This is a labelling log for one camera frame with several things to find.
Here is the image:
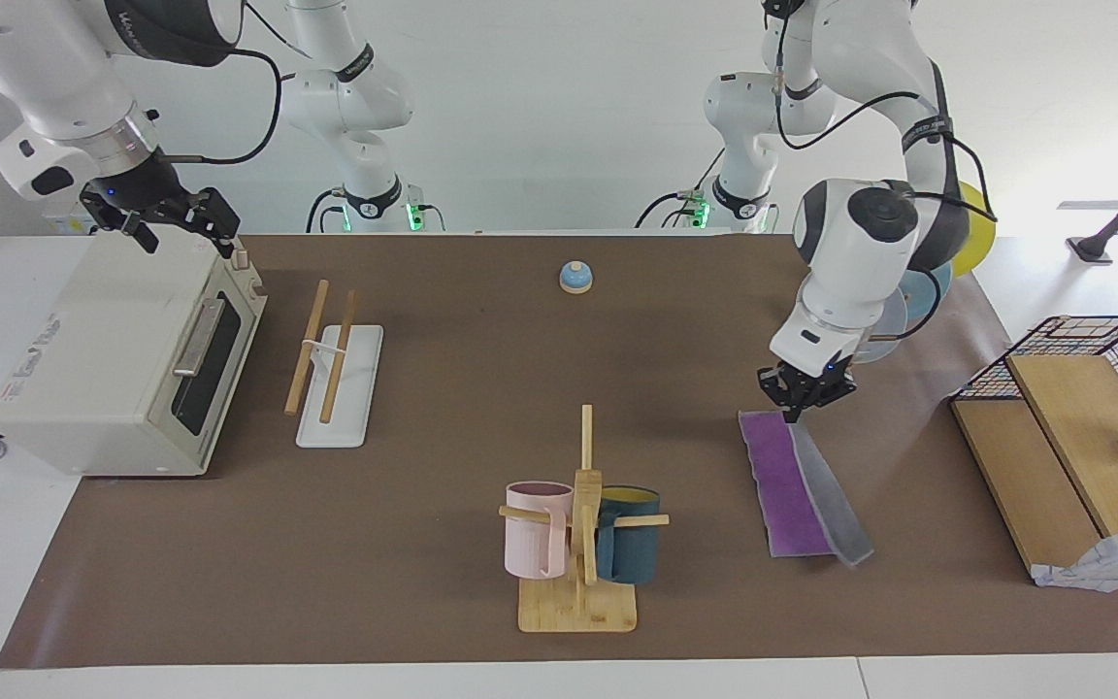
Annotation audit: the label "brown table mat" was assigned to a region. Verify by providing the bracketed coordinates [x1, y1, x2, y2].
[0, 233, 1118, 671]

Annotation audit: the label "wooden mug tree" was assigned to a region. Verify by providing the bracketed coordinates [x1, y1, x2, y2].
[498, 405, 670, 634]

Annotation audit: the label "yellow plate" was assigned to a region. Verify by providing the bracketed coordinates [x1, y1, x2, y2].
[952, 180, 998, 279]

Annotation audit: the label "pink mug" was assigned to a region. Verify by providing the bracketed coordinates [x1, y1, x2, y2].
[505, 482, 575, 581]

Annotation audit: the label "wooden shelf box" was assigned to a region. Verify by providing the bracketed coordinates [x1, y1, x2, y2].
[950, 351, 1118, 589]

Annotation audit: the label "grey plate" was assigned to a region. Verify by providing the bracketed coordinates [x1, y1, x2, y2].
[850, 286, 910, 366]

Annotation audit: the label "black base cable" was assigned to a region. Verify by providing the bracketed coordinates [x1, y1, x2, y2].
[306, 187, 347, 235]
[635, 173, 723, 231]

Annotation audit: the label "beige toaster oven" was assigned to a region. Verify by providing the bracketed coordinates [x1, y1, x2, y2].
[0, 225, 269, 479]

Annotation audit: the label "white towel rack wooden bars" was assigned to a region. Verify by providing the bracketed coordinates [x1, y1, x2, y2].
[284, 280, 385, 449]

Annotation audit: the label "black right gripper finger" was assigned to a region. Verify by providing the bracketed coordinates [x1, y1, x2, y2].
[117, 209, 161, 255]
[171, 186, 243, 259]

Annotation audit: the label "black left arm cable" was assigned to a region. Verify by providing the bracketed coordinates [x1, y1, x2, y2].
[774, 0, 999, 263]

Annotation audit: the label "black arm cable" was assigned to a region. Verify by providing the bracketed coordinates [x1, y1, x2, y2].
[151, 0, 285, 167]
[774, 0, 999, 263]

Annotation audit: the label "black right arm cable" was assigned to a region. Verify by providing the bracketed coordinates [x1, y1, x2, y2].
[151, 0, 285, 167]

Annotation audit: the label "white socket box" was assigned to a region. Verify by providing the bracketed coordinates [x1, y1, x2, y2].
[40, 207, 96, 237]

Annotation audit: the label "light blue plate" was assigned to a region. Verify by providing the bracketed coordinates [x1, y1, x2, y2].
[894, 260, 955, 337]

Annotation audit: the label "dark teal mug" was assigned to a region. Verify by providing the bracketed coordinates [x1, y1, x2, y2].
[596, 485, 663, 584]

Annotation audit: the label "purple and grey towel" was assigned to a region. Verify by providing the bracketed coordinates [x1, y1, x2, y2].
[738, 410, 875, 568]

